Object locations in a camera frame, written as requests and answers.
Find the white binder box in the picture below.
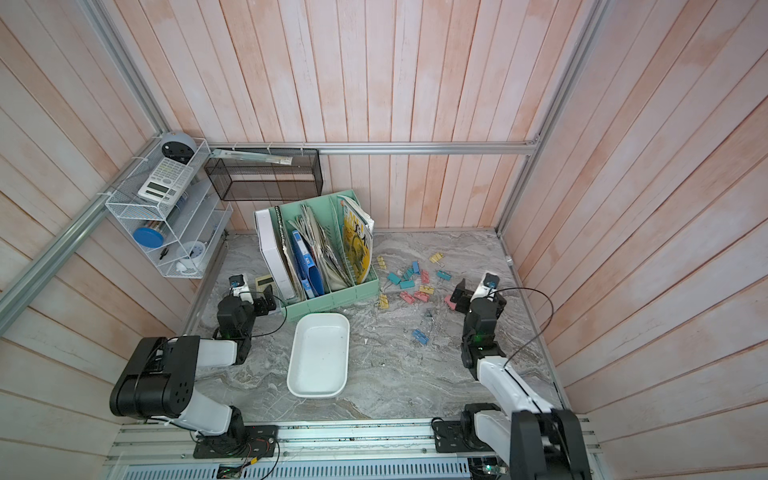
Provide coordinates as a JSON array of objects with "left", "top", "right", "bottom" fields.
[{"left": 254, "top": 209, "right": 296, "bottom": 300}]

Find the small desk calculator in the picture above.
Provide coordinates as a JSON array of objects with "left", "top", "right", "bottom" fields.
[{"left": 255, "top": 275, "right": 275, "bottom": 292}]

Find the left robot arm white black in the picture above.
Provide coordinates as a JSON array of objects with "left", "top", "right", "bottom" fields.
[{"left": 109, "top": 288, "right": 287, "bottom": 443}]

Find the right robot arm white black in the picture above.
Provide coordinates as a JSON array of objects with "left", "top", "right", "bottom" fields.
[{"left": 449, "top": 272, "right": 592, "bottom": 479}]

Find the blue file folder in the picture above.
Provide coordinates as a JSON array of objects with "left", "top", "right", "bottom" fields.
[{"left": 291, "top": 230, "right": 325, "bottom": 298}]

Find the black mesh wall basket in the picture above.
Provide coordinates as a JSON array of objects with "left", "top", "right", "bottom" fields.
[{"left": 205, "top": 148, "right": 324, "bottom": 203}]

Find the white plastic storage tray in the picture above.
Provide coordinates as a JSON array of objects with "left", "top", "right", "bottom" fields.
[{"left": 287, "top": 313, "right": 350, "bottom": 399}]

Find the ruler on basket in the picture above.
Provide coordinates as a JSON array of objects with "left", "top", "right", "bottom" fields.
[{"left": 211, "top": 149, "right": 293, "bottom": 166}]

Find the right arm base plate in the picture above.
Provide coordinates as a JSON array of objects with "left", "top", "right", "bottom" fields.
[{"left": 430, "top": 417, "right": 478, "bottom": 453}]

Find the green file organizer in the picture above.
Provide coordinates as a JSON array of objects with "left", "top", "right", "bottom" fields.
[{"left": 268, "top": 190, "right": 379, "bottom": 321}]

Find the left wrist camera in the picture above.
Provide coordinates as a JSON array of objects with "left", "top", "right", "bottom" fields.
[{"left": 228, "top": 273, "right": 254, "bottom": 304}]

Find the grey round clock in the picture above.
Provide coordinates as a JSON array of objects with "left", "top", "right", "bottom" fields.
[{"left": 160, "top": 132, "right": 197, "bottom": 165}]

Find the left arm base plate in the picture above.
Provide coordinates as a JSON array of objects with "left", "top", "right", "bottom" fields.
[{"left": 192, "top": 425, "right": 279, "bottom": 460}]

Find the white calculator on shelf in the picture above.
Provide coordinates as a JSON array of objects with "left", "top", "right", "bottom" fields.
[{"left": 138, "top": 158, "right": 194, "bottom": 205}]

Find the white wire wall shelf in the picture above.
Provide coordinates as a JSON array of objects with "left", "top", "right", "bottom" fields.
[{"left": 106, "top": 135, "right": 232, "bottom": 279}]

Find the blue lid jar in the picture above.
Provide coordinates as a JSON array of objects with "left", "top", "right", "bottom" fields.
[{"left": 132, "top": 220, "right": 166, "bottom": 249}]

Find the stack of papers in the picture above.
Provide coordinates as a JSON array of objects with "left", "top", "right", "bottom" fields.
[{"left": 288, "top": 204, "right": 353, "bottom": 296}]

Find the white tape dispenser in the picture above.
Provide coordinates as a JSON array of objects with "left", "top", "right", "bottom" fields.
[{"left": 174, "top": 241, "right": 206, "bottom": 275}]

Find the yellow art magazine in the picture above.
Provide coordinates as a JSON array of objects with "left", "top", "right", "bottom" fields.
[{"left": 339, "top": 195, "right": 375, "bottom": 285}]

